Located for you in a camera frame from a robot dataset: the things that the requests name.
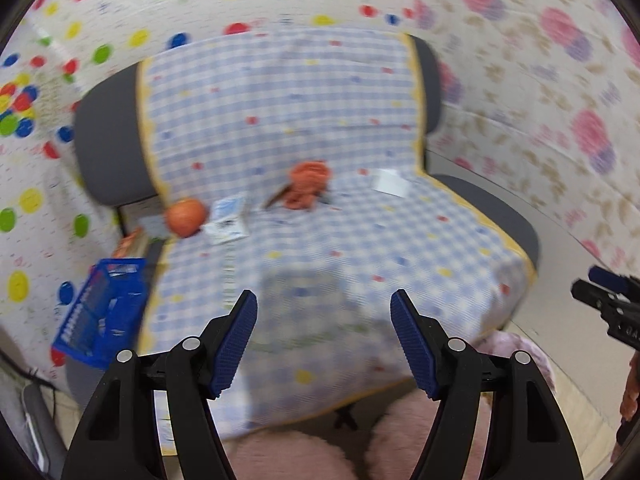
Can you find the blue plastic basket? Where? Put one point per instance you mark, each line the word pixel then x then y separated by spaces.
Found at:
pixel 106 315

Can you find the stack of books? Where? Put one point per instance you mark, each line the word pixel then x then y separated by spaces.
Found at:
pixel 133 245

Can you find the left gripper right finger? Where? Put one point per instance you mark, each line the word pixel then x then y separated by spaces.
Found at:
pixel 528 437

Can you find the brown cardboard piece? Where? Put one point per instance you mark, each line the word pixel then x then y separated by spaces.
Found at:
pixel 280 195

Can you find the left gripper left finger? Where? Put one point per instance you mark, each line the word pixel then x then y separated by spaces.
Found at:
pixel 117 437

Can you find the white blue milk carton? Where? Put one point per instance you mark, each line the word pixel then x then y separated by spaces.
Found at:
pixel 227 220

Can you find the small white paper scrap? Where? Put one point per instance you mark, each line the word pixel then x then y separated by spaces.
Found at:
pixel 390 182

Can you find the floral print plastic sheet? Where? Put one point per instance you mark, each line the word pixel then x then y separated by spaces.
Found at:
pixel 541 97

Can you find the blue checkered chair cover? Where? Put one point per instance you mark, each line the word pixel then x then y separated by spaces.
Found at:
pixel 325 209

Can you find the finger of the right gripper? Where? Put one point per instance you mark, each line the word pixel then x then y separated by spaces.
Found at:
pixel 594 296
pixel 626 285

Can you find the orange knitted cloth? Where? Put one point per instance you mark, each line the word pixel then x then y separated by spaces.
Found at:
pixel 307 181

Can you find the balloon print plastic sheet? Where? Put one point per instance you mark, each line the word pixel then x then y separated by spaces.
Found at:
pixel 51 229

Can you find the red apple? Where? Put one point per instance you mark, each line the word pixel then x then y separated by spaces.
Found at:
pixel 185 217

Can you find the grey office chair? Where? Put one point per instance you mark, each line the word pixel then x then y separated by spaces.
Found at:
pixel 110 135

